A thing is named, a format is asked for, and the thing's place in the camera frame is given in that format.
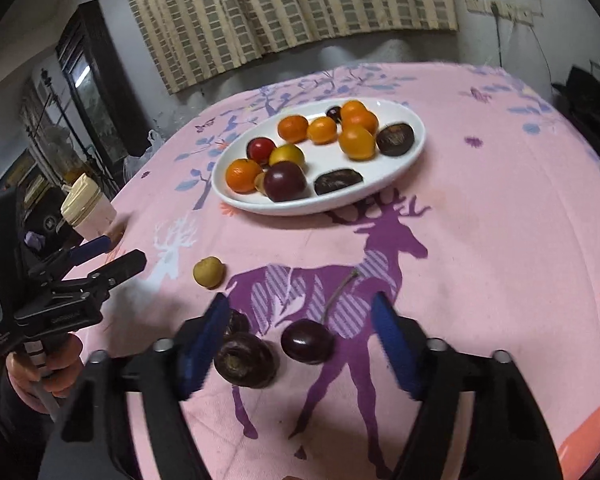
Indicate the white oval plate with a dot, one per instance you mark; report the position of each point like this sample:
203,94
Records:
325,160

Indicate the dark cherry with stem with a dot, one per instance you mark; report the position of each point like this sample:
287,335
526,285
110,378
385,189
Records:
307,342

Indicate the beige checked curtain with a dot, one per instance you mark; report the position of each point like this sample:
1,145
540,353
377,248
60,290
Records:
280,10

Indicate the white plastic bag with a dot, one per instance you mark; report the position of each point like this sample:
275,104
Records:
141,157

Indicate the tangerine with green stem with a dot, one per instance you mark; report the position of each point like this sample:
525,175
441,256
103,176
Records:
242,176

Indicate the dark red plum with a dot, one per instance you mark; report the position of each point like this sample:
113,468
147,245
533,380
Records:
285,181

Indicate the white wall socket strip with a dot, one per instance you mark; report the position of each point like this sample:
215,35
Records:
502,8

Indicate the small yellow round fruit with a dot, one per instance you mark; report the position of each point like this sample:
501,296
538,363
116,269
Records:
209,272
259,182

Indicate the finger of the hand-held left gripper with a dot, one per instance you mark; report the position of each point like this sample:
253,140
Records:
92,247
120,267

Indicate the red cherry tomato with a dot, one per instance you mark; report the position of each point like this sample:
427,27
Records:
260,150

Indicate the small orange kumquat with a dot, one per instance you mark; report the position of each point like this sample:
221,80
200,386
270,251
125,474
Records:
323,130
362,122
292,128
354,108

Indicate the small dark cherry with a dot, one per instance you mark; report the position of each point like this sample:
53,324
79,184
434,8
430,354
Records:
334,113

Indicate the pink deer-print tablecloth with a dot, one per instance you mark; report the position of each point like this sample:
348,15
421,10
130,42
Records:
455,235

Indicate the dark framed painting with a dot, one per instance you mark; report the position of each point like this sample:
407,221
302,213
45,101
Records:
95,90

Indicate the plastic jar with cream lid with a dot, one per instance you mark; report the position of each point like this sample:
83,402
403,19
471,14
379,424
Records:
90,207

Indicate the person's left hand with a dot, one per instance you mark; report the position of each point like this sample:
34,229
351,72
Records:
67,360

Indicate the black desk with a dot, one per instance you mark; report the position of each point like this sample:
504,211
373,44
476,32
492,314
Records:
595,110

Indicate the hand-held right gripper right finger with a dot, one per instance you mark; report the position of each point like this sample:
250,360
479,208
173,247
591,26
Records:
395,345

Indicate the yellow-orange kumquat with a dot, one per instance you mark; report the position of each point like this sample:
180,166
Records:
286,154

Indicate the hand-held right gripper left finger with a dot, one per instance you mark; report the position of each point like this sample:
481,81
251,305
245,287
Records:
205,345

